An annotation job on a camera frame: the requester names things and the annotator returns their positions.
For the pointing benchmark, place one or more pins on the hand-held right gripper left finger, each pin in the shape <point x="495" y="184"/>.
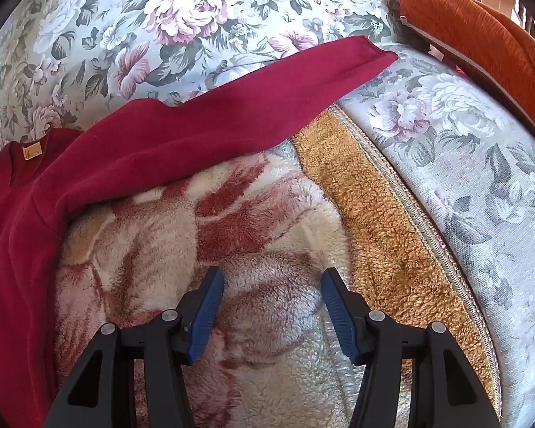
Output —
<point x="203" y="321"/>

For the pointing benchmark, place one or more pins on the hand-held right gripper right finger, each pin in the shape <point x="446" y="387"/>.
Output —
<point x="341" y="321"/>

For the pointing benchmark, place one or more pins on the red sweater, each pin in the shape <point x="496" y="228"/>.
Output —
<point x="160" y="142"/>

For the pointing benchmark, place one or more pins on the plush cream and orange blanket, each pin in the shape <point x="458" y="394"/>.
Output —
<point x="271" y="240"/>

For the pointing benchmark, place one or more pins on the orange cushion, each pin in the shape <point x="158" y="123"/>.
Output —
<point x="472" y="26"/>

